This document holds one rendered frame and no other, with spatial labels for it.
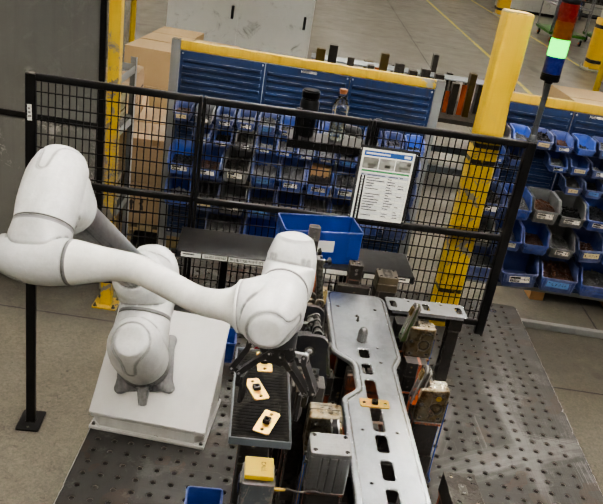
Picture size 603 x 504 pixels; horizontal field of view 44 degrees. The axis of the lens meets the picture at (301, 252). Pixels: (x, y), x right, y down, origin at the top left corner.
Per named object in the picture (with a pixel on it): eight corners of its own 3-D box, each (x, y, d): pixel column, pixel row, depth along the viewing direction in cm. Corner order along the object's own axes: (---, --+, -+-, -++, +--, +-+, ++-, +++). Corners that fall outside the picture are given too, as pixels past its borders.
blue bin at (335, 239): (358, 265, 286) (364, 234, 281) (280, 261, 279) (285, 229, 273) (347, 246, 301) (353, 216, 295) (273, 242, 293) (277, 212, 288)
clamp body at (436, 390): (431, 491, 226) (458, 396, 212) (392, 487, 225) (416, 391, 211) (426, 470, 234) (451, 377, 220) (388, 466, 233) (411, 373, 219)
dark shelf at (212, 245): (413, 285, 284) (415, 278, 283) (175, 256, 276) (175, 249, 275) (404, 260, 304) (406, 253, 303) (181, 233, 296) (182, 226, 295)
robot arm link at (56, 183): (129, 324, 230) (142, 258, 238) (179, 327, 227) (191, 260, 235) (-9, 216, 161) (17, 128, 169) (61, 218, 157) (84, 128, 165)
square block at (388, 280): (381, 362, 288) (400, 279, 273) (360, 360, 287) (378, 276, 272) (378, 351, 295) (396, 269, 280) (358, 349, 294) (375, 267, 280)
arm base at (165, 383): (113, 407, 226) (109, 403, 221) (118, 335, 235) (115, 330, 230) (173, 406, 227) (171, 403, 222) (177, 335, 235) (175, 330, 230)
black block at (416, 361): (415, 443, 246) (435, 369, 234) (383, 440, 245) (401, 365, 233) (411, 428, 253) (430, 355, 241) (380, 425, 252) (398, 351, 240)
